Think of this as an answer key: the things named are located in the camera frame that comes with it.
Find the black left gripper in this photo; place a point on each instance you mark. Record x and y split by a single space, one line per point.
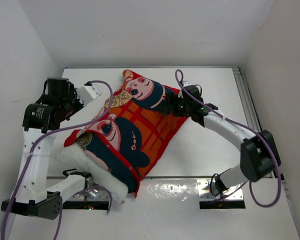
72 93

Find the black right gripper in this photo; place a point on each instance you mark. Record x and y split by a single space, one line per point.
174 104

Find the red pink patterned pillowcase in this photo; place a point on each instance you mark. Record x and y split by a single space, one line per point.
130 134

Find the white pillow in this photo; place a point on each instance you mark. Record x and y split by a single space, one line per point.
76 157

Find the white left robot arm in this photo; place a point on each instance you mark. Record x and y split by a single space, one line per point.
33 197

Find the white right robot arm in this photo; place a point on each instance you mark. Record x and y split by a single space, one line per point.
258 151

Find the white front cover board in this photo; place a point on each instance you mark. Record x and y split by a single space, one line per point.
169 210

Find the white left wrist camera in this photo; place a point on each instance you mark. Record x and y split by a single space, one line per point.
87 94

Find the aluminium frame rail right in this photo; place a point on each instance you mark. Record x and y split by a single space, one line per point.
246 99

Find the aluminium frame rail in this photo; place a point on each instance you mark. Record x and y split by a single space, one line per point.
8 218
246 99

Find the aluminium frame rail left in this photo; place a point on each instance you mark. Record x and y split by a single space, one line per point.
8 218

